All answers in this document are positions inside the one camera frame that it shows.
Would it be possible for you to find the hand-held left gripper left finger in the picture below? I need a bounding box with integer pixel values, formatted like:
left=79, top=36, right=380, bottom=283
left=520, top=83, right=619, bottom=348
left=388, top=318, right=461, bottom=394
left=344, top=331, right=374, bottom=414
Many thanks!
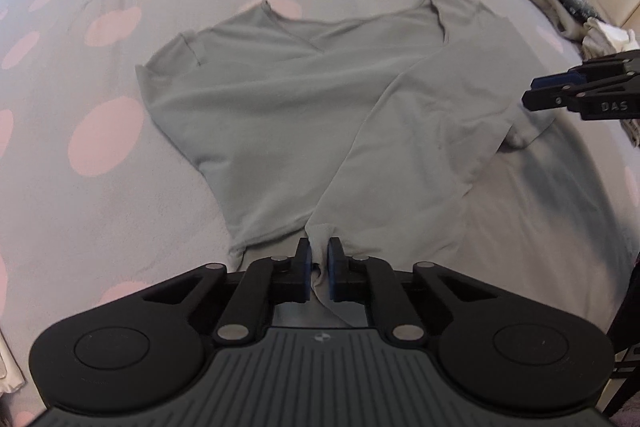
left=141, top=237, right=314, bottom=349

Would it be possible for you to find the bed with pink-dotted sheet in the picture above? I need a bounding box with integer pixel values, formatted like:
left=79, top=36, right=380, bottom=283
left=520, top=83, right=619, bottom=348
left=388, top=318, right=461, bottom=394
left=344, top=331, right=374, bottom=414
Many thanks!
left=0, top=0, right=640, bottom=408

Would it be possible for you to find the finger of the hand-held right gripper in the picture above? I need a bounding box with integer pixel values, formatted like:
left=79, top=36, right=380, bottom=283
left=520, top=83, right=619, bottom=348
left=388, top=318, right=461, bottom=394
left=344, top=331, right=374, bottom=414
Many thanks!
left=530, top=51, right=640, bottom=92
left=521, top=80, right=589, bottom=112

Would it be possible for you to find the black stand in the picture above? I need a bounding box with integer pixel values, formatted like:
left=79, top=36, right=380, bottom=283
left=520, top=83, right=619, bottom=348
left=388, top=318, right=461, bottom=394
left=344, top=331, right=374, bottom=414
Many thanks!
left=602, top=252, right=640, bottom=420

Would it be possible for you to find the grey shirt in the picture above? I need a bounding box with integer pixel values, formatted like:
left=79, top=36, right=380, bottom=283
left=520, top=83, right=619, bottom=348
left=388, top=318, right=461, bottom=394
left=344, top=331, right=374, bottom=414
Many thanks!
left=135, top=0, right=558, bottom=328

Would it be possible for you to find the white folded cloth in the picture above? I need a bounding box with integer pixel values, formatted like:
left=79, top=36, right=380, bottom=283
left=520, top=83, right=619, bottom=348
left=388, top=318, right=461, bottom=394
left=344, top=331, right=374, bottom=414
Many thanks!
left=580, top=18, right=638, bottom=58

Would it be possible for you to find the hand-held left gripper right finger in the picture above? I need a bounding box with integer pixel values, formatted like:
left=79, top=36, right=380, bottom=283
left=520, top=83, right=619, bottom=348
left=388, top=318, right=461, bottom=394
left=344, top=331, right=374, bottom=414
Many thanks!
left=326, top=236, right=500, bottom=349

